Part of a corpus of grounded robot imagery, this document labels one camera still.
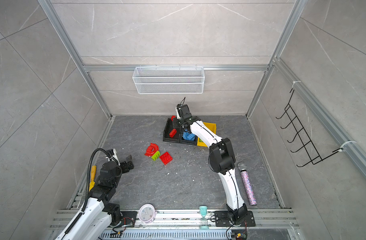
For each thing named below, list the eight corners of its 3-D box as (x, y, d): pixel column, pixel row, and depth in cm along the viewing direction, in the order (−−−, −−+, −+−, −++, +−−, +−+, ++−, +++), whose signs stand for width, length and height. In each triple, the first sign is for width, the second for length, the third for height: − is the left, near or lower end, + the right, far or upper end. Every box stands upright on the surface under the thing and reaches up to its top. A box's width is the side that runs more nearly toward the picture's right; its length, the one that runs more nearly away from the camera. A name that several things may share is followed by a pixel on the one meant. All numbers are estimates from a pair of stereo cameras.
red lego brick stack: (165, 165, 94) (165, 164, 93) (159, 158, 98) (159, 156, 96) (173, 160, 97) (173, 158, 95) (167, 152, 100) (167, 150, 99)
